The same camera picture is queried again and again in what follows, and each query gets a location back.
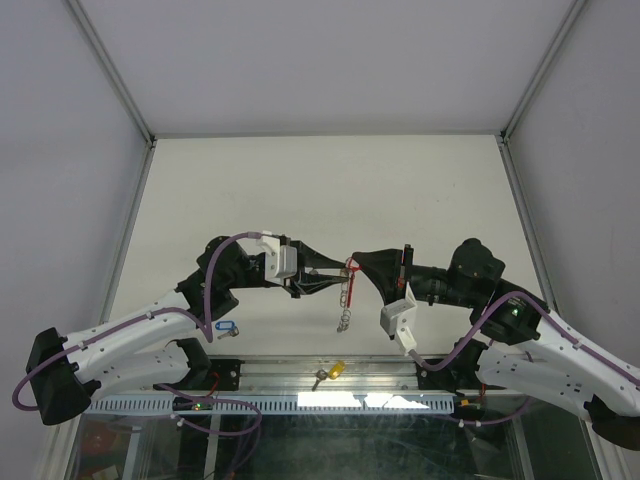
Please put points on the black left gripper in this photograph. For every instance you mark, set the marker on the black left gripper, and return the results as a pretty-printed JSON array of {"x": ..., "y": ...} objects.
[{"x": 304, "y": 282}]

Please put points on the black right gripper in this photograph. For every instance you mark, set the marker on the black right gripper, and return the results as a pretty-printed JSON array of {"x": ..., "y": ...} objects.
[{"x": 384, "y": 267}]

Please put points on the red tag key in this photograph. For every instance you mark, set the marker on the red tag key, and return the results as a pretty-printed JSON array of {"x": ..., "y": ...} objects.
[{"x": 352, "y": 265}]

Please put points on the metal keyring holder red handle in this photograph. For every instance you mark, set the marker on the metal keyring holder red handle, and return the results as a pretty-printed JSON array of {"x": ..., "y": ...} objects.
[{"x": 345, "y": 302}]

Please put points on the yellow tag key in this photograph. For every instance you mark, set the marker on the yellow tag key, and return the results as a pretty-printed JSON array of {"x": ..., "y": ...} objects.
[{"x": 332, "y": 374}]

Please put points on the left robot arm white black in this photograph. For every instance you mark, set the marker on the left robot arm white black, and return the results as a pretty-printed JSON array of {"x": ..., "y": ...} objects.
[{"x": 163, "y": 342}]

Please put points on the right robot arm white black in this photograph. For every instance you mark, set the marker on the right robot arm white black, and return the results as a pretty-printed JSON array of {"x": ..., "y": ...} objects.
[{"x": 516, "y": 341}]

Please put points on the blue tag key on table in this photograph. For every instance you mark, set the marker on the blue tag key on table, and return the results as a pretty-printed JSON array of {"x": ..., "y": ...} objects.
[{"x": 226, "y": 329}]

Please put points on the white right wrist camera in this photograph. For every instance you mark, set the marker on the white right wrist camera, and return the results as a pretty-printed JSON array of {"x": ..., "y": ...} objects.
[{"x": 397, "y": 319}]

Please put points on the aluminium mounting rail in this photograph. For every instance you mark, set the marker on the aluminium mounting rail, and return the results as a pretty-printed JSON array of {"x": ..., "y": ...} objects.
[{"x": 280, "y": 375}]

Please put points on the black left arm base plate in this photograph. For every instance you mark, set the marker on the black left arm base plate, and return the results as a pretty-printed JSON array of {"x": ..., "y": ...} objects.
[{"x": 223, "y": 376}]

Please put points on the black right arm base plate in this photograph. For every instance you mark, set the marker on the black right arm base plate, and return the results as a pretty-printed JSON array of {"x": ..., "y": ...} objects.
[{"x": 453, "y": 378}]

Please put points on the white slotted cable duct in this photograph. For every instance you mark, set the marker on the white slotted cable duct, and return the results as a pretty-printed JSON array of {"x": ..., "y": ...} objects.
[{"x": 303, "y": 403}]

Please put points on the right aluminium frame post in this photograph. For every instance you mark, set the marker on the right aluminium frame post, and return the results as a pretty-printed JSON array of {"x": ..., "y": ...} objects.
[{"x": 544, "y": 66}]

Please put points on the aluminium frame post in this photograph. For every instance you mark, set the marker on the aluminium frame post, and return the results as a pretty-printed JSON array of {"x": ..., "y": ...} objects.
[
  {"x": 99, "y": 50},
  {"x": 544, "y": 66}
]

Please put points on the left aluminium frame post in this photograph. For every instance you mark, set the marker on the left aluminium frame post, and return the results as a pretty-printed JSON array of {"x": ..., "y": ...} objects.
[{"x": 99, "y": 50}]

